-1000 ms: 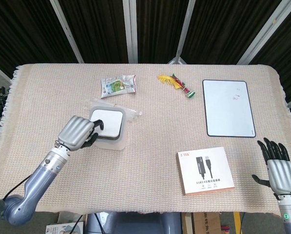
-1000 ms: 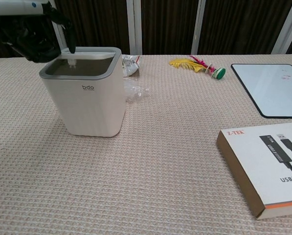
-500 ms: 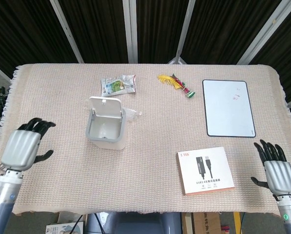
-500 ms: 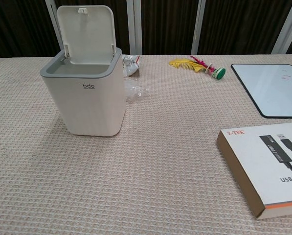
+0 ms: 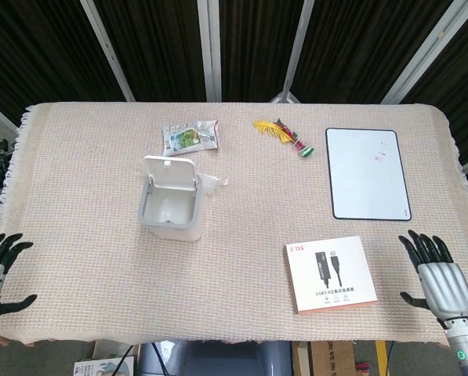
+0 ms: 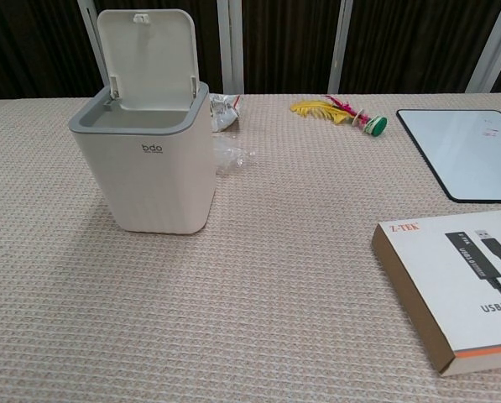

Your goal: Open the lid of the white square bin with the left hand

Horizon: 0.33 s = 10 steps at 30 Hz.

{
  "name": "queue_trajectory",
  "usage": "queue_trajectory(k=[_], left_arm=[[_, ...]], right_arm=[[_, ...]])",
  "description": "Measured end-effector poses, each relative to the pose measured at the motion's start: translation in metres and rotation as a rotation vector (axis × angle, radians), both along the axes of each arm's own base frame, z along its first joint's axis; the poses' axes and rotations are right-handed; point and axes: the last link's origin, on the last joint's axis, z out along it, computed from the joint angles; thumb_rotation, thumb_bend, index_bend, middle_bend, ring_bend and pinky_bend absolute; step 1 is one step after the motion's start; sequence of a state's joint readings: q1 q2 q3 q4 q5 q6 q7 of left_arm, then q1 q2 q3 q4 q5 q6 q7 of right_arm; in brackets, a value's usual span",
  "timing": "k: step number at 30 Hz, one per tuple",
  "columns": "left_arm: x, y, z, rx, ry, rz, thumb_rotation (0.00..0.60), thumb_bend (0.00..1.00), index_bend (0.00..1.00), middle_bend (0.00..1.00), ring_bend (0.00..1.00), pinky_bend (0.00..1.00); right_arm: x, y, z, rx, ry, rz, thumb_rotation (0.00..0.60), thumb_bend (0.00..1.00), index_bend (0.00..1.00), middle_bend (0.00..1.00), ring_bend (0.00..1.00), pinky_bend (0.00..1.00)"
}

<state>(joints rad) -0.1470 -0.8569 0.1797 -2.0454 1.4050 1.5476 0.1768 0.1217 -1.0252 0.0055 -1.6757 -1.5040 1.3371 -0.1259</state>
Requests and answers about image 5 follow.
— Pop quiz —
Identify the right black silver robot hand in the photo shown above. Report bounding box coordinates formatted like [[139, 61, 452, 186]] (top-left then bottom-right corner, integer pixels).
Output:
[[397, 230, 468, 323]]

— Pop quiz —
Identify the white lidded trash bin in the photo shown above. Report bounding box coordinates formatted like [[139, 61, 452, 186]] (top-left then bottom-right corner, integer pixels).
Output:
[[137, 174, 204, 242]]

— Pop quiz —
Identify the white plastic container lid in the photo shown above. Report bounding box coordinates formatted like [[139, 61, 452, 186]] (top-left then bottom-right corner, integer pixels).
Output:
[[143, 154, 198, 192]]

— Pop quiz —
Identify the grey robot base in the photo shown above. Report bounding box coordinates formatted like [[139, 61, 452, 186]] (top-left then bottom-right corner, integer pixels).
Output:
[[139, 339, 294, 376]]

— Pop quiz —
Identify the beige woven tablecloth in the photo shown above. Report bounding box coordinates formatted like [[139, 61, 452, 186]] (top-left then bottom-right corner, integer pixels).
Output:
[[0, 101, 468, 349]]

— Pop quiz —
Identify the brown cardboard box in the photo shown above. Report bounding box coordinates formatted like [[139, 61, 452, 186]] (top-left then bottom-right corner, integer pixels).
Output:
[[310, 340, 378, 376]]

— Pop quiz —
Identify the white board with black rim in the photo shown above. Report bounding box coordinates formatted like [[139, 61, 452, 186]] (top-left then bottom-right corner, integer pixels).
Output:
[[325, 127, 413, 222]]

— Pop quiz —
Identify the printed book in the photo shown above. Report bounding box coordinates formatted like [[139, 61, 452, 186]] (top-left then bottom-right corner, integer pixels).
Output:
[[73, 354, 137, 376]]

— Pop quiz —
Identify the colourful feather shuttlecock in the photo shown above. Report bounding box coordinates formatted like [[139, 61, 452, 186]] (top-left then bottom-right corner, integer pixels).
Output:
[[252, 117, 314, 160]]

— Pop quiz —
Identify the clear plastic bag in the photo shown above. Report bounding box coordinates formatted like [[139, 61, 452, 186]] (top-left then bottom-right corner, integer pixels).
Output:
[[196, 171, 231, 197]]

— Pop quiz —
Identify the silver snack packet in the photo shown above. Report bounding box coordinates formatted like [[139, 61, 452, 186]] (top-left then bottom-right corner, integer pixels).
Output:
[[161, 119, 221, 158]]

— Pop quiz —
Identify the yellow metal post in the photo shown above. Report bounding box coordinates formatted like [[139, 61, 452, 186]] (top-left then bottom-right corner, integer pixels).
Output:
[[375, 340, 388, 376]]

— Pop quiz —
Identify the white USB cable box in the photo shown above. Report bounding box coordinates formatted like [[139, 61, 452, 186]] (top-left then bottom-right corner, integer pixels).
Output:
[[284, 235, 378, 315]]

